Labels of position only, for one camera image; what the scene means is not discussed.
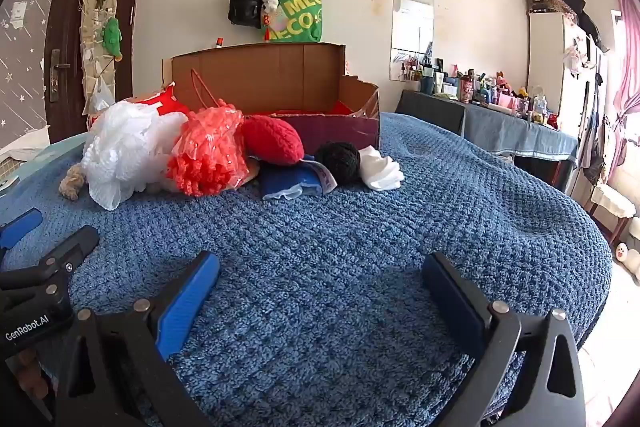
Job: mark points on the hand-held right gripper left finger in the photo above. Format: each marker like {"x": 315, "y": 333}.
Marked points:
{"x": 185, "y": 302}

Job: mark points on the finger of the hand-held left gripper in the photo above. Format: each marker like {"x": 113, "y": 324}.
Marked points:
{"x": 75, "y": 249}
{"x": 20, "y": 228}

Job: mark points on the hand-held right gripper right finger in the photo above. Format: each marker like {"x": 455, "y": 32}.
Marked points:
{"x": 452, "y": 289}

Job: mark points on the beige knitted scrunchie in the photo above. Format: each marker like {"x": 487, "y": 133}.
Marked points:
{"x": 72, "y": 184}

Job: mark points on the white mesh bath puff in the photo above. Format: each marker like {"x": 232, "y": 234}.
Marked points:
{"x": 125, "y": 147}

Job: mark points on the white cloth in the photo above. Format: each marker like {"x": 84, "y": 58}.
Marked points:
{"x": 380, "y": 169}

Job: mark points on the red scrunchies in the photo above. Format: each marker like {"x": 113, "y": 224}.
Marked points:
{"x": 210, "y": 147}

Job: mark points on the blue cloth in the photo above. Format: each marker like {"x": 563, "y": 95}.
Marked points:
{"x": 290, "y": 182}

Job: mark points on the black knitted ball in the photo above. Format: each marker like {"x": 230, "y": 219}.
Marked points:
{"x": 340, "y": 159}

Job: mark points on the red knitted rabbit pouch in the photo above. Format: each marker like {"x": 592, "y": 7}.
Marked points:
{"x": 272, "y": 139}

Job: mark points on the cardboard box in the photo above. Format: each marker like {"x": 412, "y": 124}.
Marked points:
{"x": 280, "y": 77}

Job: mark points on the person's left hand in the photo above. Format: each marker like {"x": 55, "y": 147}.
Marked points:
{"x": 32, "y": 374}

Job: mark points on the white sheet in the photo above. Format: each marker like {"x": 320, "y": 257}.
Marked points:
{"x": 22, "y": 153}

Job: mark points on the light blue sheet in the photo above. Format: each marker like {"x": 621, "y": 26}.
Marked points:
{"x": 50, "y": 152}

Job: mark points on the blue knitted blanket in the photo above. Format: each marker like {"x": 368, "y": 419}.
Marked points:
{"x": 325, "y": 232}

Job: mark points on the white plastic bag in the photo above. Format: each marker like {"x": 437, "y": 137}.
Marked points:
{"x": 102, "y": 97}

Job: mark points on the stool with white cushion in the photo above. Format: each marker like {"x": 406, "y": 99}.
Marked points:
{"x": 612, "y": 202}

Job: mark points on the white plush toy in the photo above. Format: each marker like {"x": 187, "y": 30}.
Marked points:
{"x": 631, "y": 252}

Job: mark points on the table with cosmetics clutter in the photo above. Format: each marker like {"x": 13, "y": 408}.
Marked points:
{"x": 475, "y": 89}

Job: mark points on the beige hanging organiser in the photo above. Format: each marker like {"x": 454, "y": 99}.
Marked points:
{"x": 90, "y": 37}

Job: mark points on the green plush toy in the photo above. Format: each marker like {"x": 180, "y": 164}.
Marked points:
{"x": 111, "y": 34}

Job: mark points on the dark brown door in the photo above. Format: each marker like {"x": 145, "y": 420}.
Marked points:
{"x": 65, "y": 7}

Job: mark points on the white wardrobe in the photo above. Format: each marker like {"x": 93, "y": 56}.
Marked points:
{"x": 547, "y": 57}

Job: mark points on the pink curtain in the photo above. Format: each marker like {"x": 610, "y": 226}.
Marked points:
{"x": 627, "y": 82}

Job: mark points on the green tote bag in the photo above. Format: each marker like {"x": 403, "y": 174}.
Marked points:
{"x": 300, "y": 14}

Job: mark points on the light switch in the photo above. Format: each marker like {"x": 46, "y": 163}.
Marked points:
{"x": 18, "y": 13}

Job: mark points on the wall mirror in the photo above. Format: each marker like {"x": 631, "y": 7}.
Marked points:
{"x": 412, "y": 22}

